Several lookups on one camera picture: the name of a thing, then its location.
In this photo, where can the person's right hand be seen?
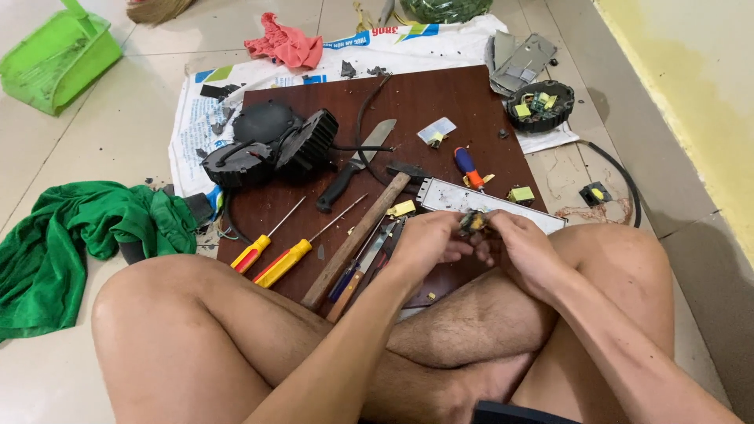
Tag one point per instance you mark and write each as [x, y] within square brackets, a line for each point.
[530, 259]

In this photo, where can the person's left hand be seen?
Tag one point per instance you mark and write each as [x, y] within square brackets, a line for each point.
[424, 241]

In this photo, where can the small yellow wound transformer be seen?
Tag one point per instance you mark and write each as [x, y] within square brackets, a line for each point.
[473, 221]

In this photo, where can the yellow plastic component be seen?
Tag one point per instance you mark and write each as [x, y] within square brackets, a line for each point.
[402, 208]

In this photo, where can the silver metal driver case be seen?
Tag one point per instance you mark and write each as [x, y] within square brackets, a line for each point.
[453, 199]

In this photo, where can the yellow transformer block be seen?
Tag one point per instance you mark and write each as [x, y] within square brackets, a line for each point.
[522, 194]

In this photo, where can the orange blue screwdriver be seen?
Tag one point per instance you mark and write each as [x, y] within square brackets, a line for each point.
[468, 166]

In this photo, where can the person's right leg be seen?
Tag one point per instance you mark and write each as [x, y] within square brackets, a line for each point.
[618, 282]

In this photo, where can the person's leg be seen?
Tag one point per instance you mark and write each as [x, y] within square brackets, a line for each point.
[194, 341]
[618, 282]

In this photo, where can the black yellow small component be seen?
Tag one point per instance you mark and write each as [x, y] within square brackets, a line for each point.
[595, 193]

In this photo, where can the brown wooden board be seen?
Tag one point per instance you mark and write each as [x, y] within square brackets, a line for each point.
[412, 106]

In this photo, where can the yellow red screwdriver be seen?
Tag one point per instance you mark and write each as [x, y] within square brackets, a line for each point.
[286, 262]
[253, 252]

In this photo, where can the black round housing with circuit board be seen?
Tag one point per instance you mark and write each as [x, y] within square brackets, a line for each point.
[541, 106]

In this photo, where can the black finned lamp housing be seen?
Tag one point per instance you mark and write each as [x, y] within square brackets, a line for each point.
[238, 165]
[309, 138]

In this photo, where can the black shorts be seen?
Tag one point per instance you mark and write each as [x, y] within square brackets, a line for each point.
[518, 414]

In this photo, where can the white woven plastic sack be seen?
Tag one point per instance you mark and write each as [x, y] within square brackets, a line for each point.
[383, 50]

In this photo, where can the black round lamp cover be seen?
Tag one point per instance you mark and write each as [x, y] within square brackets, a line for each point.
[264, 121]

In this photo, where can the grey metal plates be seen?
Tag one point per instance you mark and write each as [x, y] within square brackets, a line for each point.
[518, 59]

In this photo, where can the black rubber block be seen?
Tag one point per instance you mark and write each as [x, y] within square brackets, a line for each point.
[200, 209]

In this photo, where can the green plastic bag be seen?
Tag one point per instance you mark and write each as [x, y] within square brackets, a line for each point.
[445, 9]

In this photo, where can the pink cloth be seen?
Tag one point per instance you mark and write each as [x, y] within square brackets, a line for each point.
[286, 44]

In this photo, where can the person's left leg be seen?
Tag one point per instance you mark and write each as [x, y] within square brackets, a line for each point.
[194, 341]

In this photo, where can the green cloth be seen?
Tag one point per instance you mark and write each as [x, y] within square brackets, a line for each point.
[88, 247]

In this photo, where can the straw broom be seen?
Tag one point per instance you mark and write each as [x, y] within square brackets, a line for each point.
[156, 9]

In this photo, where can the green plastic dustpan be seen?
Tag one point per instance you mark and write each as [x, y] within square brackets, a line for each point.
[56, 62]

